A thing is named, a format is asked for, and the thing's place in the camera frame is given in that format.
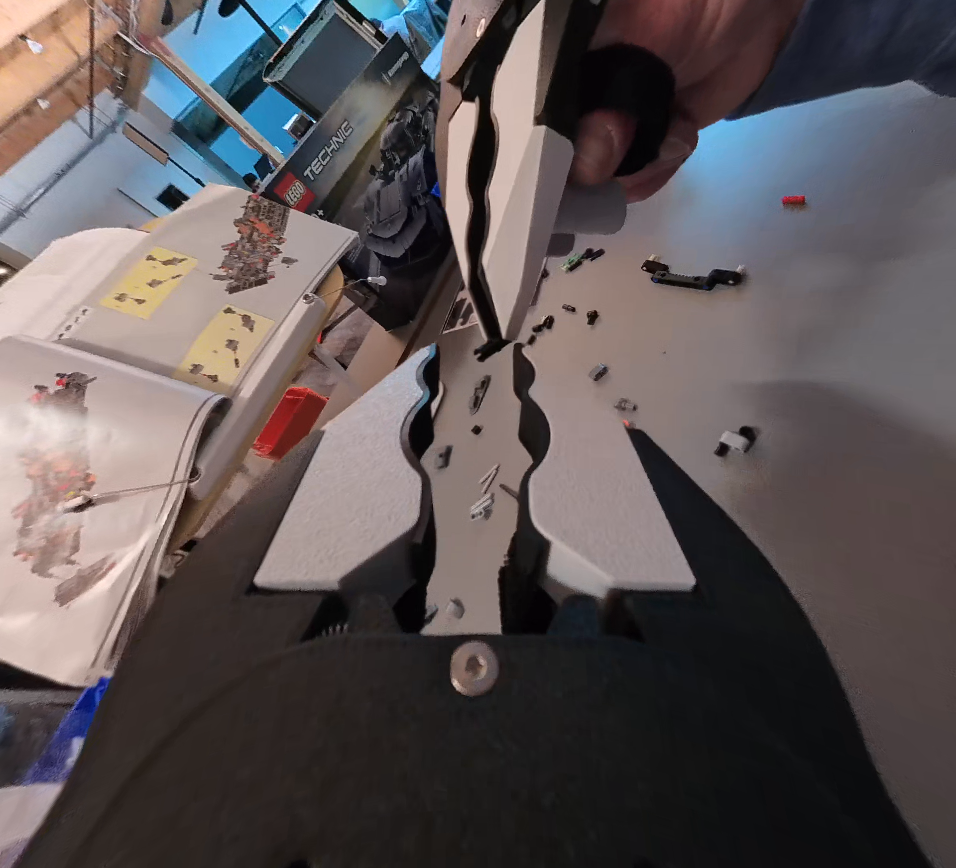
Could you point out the dark grey lego block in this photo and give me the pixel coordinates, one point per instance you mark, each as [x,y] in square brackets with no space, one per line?
[597,372]

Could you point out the grey lego pin connector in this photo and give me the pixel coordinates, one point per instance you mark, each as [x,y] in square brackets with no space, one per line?
[625,404]

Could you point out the black lego angled connector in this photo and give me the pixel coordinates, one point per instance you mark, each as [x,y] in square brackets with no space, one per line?
[545,323]

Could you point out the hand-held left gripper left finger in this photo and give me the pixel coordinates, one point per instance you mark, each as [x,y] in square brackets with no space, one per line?
[351,509]

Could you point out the red storage bin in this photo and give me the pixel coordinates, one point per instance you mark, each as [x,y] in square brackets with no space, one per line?
[287,424]

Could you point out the light grey lego axle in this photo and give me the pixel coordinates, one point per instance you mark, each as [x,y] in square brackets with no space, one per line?
[485,478]
[494,478]

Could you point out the labelled blue storage bin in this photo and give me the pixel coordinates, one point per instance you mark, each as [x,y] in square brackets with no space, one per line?
[67,741]

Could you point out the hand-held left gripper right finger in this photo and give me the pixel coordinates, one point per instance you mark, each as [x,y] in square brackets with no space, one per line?
[605,509]

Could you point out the light grey lego connector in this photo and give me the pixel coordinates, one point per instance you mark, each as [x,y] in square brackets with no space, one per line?
[482,507]

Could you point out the long dark grey lego panel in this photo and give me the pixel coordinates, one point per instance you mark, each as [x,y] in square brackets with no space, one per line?
[479,394]

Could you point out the lego instruction booklet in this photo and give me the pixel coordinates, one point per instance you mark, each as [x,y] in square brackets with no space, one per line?
[134,435]

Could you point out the white lego connector black pin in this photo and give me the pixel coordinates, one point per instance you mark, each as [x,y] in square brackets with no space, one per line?
[728,444]

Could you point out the dark grey curved lego piece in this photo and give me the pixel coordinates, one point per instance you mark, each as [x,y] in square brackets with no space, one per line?
[444,457]

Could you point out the dark lego set box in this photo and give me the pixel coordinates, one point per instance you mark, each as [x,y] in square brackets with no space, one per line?
[336,144]

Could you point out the person's right hand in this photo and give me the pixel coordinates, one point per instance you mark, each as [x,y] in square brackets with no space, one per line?
[717,2]

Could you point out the green black lego piece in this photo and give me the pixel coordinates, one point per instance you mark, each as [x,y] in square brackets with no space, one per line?
[579,259]

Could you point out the dark grey lego slope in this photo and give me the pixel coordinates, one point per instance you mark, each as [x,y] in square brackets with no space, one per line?
[455,608]

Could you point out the black lego beam assembly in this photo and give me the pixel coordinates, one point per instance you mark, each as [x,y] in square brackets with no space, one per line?
[694,280]

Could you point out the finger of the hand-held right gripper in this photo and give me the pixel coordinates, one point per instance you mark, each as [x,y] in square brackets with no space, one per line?
[457,159]
[523,196]

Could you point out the black lego axle with connector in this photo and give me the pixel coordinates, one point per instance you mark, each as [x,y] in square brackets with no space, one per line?
[509,491]

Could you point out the lego sticker sheet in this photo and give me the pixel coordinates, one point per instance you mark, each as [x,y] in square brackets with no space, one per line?
[452,315]

